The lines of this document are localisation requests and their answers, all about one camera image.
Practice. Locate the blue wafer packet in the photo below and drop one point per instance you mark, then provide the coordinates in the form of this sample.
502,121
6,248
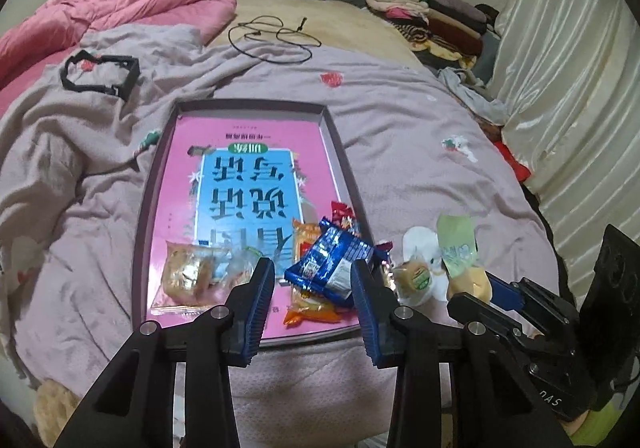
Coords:
330,263

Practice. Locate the pink book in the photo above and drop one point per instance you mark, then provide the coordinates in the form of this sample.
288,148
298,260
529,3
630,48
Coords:
180,177

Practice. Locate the red candy packet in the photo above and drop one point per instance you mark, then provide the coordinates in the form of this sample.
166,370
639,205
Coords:
342,214

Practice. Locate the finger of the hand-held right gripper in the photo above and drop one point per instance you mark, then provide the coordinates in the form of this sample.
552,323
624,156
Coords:
502,290
475,308

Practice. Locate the beige bed sheet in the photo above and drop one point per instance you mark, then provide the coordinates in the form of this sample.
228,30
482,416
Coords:
350,27

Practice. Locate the round pastry clear packet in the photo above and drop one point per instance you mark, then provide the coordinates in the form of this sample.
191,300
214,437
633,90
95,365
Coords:
414,278

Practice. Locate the person's right forearm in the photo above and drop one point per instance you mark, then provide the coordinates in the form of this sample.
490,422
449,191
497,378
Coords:
595,428

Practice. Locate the beige plush toy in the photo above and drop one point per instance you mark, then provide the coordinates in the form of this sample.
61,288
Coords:
55,408

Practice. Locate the shallow cardboard box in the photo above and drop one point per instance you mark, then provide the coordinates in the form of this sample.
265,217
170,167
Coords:
154,177

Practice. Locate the light blue garment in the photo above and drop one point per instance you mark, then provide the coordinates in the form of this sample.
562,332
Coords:
475,97

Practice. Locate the black plastic frame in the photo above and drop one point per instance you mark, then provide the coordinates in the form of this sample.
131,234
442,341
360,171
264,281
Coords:
129,77

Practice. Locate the orange bread packet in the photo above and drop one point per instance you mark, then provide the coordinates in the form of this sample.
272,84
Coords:
305,238

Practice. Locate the pink quilt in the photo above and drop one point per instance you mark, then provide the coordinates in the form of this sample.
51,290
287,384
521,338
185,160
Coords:
125,2

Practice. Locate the green yellow cake packet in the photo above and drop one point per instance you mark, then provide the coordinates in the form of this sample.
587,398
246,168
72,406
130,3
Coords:
457,248

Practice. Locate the red cloth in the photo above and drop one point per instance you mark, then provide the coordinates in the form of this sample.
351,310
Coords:
517,167

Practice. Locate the pile of folded clothes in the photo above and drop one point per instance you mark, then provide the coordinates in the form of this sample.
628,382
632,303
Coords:
450,22

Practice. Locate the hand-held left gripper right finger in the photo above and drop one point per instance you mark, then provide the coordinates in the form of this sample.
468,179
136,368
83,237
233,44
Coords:
367,313

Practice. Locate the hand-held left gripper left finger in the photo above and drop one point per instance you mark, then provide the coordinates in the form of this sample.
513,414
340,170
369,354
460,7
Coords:
260,303

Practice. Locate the white curtain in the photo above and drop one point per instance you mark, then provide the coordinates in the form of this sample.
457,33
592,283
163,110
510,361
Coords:
565,77

